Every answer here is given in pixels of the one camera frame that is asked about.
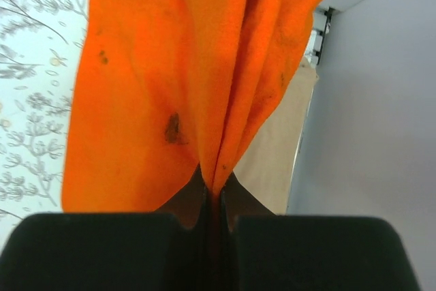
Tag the floral patterned table mat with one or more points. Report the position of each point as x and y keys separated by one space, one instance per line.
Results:
x=41 y=42

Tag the orange t shirt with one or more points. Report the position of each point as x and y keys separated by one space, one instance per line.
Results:
x=167 y=86

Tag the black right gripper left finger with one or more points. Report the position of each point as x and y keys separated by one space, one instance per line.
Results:
x=159 y=250

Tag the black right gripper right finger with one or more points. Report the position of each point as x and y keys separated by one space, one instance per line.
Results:
x=265 y=251

